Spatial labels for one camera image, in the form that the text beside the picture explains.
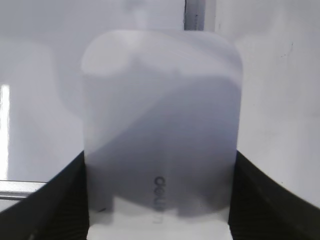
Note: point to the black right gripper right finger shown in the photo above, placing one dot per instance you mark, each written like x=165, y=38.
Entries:
x=261, y=209

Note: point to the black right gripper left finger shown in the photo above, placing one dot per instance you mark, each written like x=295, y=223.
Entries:
x=57, y=211

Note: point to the white board eraser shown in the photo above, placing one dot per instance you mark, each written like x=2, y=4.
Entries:
x=161, y=119

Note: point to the white board with grey frame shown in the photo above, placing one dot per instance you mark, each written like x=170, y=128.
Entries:
x=41, y=46

